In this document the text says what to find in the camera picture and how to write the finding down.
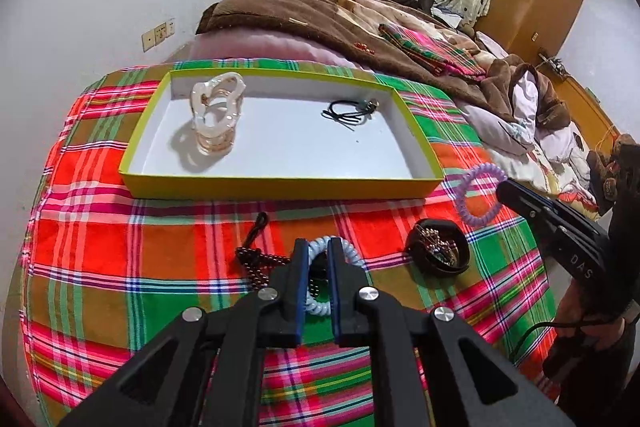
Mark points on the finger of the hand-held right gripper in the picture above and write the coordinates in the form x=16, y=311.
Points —
x=525, y=199

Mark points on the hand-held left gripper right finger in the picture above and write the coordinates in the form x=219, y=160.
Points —
x=334, y=287

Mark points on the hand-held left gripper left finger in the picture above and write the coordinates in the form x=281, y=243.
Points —
x=300, y=287

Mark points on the black wrist band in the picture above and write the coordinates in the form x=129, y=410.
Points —
x=442, y=269

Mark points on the yellow-green shallow box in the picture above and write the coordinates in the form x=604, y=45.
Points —
x=300, y=147

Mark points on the pearly hair claw clip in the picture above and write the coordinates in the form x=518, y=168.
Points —
x=215, y=127

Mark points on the person's right forearm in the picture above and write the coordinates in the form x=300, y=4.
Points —
x=615, y=382

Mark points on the person's right hand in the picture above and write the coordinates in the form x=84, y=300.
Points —
x=585, y=312

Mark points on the white duvet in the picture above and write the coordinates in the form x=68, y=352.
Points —
x=515, y=127

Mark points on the brown teddy bear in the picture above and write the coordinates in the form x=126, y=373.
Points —
x=612, y=167

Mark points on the wooden headboard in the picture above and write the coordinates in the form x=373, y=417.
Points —
x=585, y=102

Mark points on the plaid bed cloth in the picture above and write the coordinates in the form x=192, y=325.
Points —
x=150, y=232

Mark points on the folded plaid cloth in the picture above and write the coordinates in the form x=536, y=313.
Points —
x=430, y=49

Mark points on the pink bed sheet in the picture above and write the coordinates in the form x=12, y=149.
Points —
x=260, y=47

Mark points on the brown blanket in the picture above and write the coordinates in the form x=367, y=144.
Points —
x=300, y=7

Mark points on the wall socket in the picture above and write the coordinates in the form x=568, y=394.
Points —
x=159, y=34

